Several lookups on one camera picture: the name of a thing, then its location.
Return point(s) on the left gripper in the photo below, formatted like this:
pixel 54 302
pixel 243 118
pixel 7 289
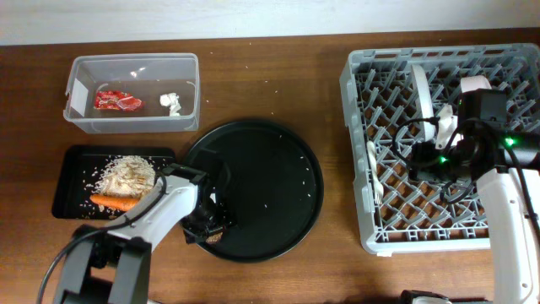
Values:
pixel 226 219

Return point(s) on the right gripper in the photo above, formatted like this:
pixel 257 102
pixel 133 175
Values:
pixel 420 165

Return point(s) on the brown food scrap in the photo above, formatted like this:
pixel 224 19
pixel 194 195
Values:
pixel 214 238

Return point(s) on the white pink bowl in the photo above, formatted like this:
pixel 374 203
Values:
pixel 473 83

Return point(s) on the grey plate with food scraps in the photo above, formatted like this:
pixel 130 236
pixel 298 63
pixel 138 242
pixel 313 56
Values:
pixel 423 102

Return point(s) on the orange carrot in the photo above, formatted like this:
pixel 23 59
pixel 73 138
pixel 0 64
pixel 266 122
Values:
pixel 121 203

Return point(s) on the rice and shells pile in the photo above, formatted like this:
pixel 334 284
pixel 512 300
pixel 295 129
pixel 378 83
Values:
pixel 127 176

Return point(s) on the white tissue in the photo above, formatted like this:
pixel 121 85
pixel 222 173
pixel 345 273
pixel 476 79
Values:
pixel 172 101

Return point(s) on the white plastic fork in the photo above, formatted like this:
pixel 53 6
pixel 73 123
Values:
pixel 378 187

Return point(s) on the red snack wrapper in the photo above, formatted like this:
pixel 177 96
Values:
pixel 116 100

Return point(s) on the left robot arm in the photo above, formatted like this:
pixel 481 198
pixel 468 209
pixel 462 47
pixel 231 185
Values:
pixel 112 264

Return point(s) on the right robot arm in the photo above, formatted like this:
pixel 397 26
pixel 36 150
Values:
pixel 502 167

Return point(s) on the grey dishwasher rack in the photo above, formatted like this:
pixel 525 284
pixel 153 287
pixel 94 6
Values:
pixel 379 106

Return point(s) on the round black tray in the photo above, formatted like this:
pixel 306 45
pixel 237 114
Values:
pixel 276 191

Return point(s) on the black rectangular tray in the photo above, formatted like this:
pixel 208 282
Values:
pixel 82 168

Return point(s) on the clear plastic bin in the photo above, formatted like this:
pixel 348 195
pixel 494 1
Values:
pixel 146 76

